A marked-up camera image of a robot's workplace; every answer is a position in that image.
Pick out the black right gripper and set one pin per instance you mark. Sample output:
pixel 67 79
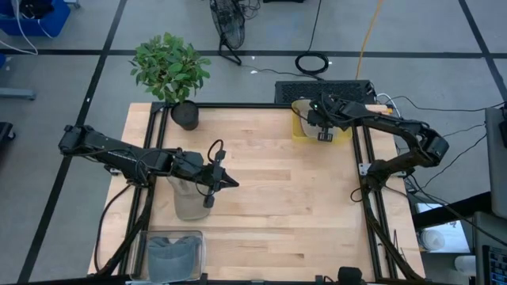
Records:
pixel 322 116

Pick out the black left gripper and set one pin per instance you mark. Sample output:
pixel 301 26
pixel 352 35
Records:
pixel 212 176

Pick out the blue-grey baseball cap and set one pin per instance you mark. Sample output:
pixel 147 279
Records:
pixel 174 261

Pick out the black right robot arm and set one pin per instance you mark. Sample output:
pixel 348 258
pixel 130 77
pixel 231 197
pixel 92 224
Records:
pixel 416 138

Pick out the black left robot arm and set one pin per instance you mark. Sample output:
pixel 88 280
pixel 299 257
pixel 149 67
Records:
pixel 103 148

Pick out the yellow plastic bin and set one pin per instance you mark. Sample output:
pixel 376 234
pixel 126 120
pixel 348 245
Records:
pixel 305 140

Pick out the black computer case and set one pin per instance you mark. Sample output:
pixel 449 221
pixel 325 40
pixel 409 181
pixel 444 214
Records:
pixel 301 92

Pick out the clear plastic bin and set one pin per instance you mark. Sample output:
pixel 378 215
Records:
pixel 138 257

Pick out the green potted plant black pot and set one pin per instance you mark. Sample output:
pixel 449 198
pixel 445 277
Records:
pixel 170 67

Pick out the black floor fan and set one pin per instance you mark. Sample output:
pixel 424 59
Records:
pixel 229 23

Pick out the black rounded object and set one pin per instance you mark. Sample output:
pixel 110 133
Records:
pixel 350 275

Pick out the black bar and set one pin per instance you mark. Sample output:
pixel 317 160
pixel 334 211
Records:
pixel 451 210

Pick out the white tape roll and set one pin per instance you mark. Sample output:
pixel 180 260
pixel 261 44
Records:
pixel 432 240

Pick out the grey monitor panel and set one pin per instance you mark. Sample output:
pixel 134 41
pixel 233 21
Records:
pixel 497 166

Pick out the grey equipment box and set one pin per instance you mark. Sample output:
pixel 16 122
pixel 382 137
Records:
pixel 491 229

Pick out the white cup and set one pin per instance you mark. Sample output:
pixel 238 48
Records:
pixel 465 265

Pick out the black chair caster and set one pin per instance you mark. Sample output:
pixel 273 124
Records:
pixel 4 132

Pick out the grey furniture foot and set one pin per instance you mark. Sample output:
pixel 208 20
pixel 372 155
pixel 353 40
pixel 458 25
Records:
pixel 16 94

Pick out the dark display screen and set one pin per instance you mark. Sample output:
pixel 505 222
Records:
pixel 497 265

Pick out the blue storage bin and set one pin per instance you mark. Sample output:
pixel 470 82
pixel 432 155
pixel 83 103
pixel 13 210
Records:
pixel 55 23

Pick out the black aluminium table frame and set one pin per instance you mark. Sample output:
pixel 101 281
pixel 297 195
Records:
pixel 245 105

